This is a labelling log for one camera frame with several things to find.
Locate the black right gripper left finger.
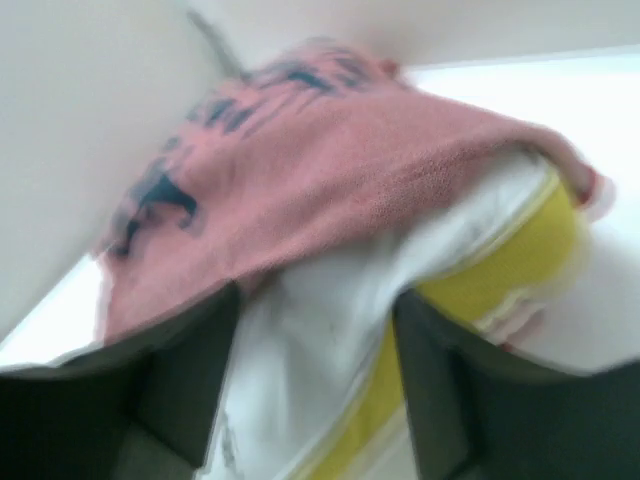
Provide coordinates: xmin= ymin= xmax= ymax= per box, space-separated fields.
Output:
xmin=1 ymin=284 xmax=241 ymax=479

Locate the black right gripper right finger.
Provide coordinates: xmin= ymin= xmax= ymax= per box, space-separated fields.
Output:
xmin=393 ymin=292 xmax=639 ymax=479

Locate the white pillow with yellow edge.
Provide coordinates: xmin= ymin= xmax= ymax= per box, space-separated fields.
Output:
xmin=202 ymin=150 xmax=589 ymax=479

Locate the pink and red pillowcase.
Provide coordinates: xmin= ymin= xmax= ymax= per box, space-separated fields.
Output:
xmin=100 ymin=40 xmax=604 ymax=340

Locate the black wall cable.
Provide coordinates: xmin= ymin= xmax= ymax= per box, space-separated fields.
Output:
xmin=187 ymin=9 xmax=246 ymax=79

